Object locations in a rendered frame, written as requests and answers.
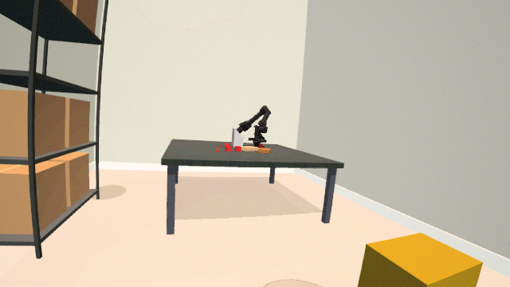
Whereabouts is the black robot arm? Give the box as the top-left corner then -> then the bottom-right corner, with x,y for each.
237,105 -> 271,133

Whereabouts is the orange block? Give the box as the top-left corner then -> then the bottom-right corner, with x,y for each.
258,148 -> 271,154

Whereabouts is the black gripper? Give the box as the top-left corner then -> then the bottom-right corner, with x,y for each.
248,132 -> 266,147

